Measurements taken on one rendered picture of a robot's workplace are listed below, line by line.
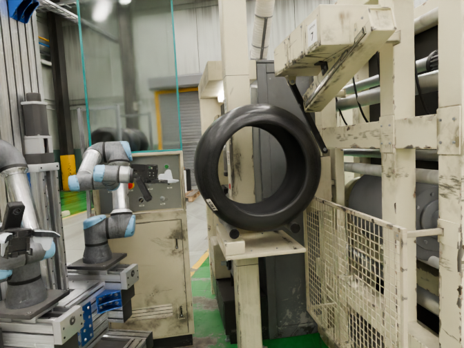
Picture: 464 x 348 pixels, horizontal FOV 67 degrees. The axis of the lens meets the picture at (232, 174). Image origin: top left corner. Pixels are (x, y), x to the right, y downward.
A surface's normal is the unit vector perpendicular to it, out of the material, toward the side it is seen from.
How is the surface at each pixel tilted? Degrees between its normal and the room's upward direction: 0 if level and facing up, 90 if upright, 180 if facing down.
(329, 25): 90
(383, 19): 72
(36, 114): 90
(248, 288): 90
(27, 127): 90
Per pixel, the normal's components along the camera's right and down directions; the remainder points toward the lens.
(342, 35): 0.15, 0.07
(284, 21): -0.20, 0.10
